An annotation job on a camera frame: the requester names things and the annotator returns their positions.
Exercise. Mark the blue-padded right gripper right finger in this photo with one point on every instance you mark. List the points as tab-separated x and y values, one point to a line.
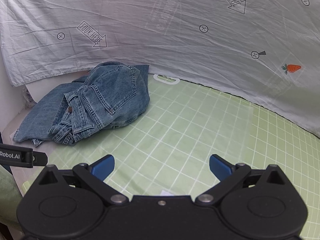
231	177

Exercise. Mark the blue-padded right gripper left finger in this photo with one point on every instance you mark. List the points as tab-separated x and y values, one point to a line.
91	177

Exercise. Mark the blue denim jeans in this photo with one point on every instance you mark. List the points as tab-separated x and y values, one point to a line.
111	96

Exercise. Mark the green fabric cushion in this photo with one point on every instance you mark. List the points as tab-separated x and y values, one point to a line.
10	198

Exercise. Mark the crumpled clear plastic bag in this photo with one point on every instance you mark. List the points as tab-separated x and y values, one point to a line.
28	99

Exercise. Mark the green grid cutting mat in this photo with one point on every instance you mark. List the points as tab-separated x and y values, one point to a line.
167	149

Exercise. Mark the white printed bed sheet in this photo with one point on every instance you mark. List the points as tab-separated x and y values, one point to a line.
265	51

